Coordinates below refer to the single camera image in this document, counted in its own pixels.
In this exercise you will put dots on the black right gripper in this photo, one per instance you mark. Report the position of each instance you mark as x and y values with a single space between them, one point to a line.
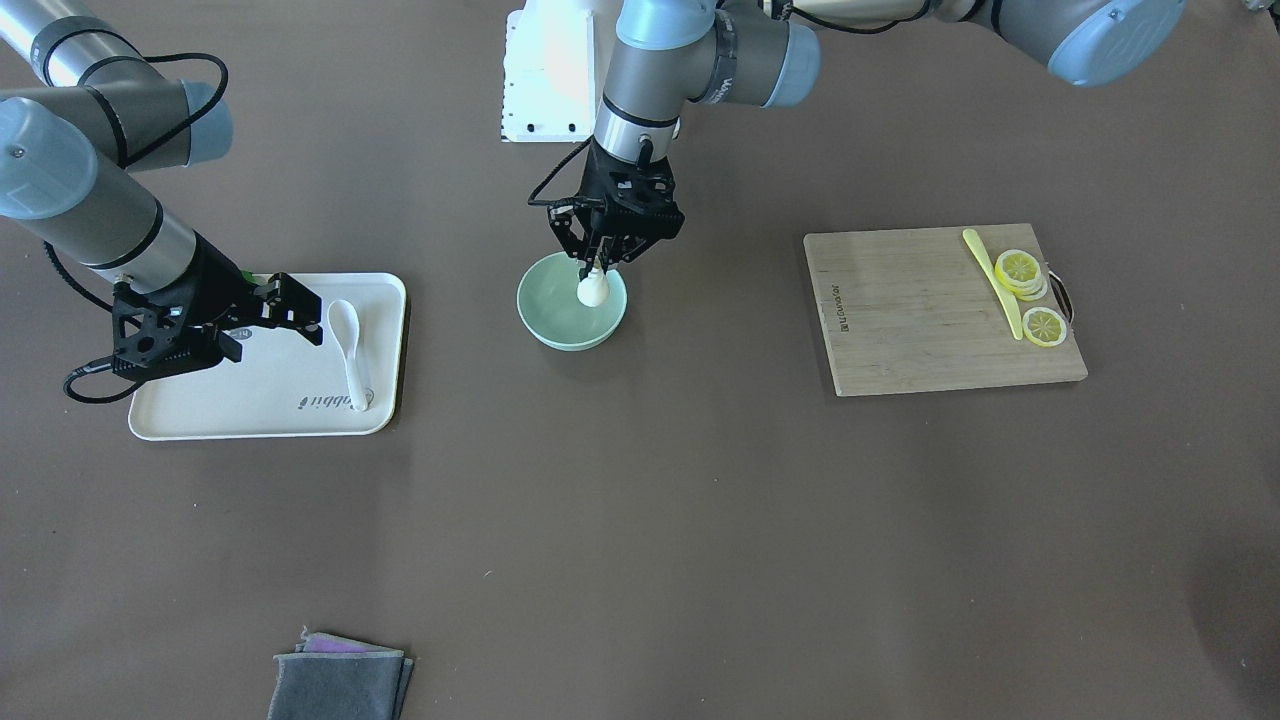
218 284

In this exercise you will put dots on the yellow plastic knife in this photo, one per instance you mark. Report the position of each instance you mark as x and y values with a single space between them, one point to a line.
1005 297

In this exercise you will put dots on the lemon slice handle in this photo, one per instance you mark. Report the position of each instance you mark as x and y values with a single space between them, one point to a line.
1044 326
1021 274

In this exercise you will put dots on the light green ceramic bowl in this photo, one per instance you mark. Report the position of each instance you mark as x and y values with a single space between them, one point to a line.
549 306

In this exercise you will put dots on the white steamed bun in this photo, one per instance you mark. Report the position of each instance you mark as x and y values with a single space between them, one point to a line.
593 287

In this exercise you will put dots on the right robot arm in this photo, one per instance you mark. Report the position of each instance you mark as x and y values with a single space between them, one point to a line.
103 111

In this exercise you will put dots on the white ceramic spoon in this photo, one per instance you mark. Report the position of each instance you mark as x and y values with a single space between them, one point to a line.
346 329

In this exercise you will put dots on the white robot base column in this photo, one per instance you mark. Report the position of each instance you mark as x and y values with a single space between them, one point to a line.
557 57

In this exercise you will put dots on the lemon slice near handle bottom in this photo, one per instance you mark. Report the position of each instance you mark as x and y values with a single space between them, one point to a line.
1044 326

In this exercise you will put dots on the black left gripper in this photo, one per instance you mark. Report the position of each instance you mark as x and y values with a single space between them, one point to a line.
603 177

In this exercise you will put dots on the cream rabbit tray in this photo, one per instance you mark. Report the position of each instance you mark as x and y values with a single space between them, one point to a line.
283 386

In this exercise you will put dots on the grey folded cloth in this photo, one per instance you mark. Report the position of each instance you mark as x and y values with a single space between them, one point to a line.
331 677

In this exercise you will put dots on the wooden cutting board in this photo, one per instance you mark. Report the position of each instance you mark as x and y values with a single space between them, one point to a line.
910 311

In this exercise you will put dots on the lemon slice near handle top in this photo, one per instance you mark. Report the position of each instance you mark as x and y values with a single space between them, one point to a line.
1021 274

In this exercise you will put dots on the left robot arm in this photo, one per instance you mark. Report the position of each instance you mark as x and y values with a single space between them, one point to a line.
669 54

